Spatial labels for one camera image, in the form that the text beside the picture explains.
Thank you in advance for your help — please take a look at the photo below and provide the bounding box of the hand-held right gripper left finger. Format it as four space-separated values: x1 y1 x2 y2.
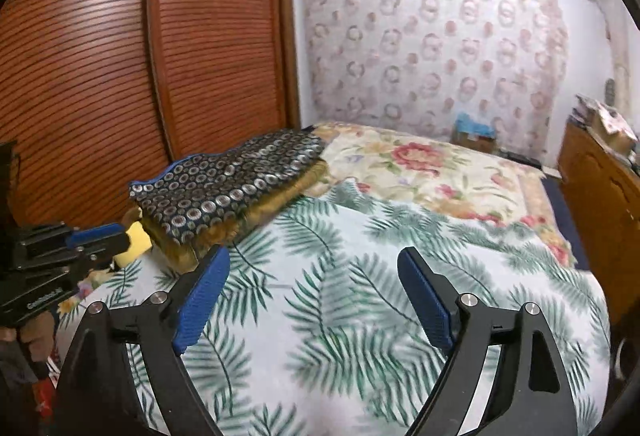
55 245 232 436

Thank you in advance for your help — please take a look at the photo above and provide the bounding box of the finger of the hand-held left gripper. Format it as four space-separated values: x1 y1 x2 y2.
74 231 132 278
66 222 127 250

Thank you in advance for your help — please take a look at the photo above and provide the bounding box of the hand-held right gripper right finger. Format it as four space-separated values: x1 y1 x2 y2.
396 246 577 436

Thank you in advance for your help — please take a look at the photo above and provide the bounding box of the navy circle-patterned satin shirt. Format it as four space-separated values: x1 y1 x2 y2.
129 128 328 249

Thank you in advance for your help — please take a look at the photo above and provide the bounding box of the person's left hand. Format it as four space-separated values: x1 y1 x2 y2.
15 311 57 369

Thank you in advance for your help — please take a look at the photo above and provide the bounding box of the yellow plush toy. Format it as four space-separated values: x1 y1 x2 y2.
112 208 154 270

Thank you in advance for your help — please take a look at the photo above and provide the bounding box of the pastel floral cloth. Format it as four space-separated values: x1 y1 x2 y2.
57 266 126 317

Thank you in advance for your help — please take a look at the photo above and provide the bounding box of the gold folded cloth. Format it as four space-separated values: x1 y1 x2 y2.
140 161 331 274

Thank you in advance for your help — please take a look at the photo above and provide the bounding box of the palm leaf bed sheet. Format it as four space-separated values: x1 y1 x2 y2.
57 181 613 436

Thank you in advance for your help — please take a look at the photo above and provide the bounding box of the cream floral blanket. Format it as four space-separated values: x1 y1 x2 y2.
312 122 576 269

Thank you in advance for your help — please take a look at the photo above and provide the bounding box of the bed with navy sheet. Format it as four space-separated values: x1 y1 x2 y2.
540 173 592 273

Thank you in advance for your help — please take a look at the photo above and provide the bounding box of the flat black box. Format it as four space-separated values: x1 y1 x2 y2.
502 151 544 167

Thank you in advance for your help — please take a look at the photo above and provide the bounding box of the light blue cloth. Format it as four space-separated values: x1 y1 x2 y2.
455 112 497 137

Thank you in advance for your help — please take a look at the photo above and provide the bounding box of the long wooden cabinet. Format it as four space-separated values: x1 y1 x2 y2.
556 121 640 323

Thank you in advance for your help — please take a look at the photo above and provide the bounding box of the pile of household clutter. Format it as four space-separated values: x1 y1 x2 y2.
572 93 599 127

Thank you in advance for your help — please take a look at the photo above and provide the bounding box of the cream side curtain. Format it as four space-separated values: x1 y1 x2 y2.
600 0 632 108

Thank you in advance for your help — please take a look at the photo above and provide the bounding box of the ring-patterned sheer curtain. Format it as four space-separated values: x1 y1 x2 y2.
297 0 571 152

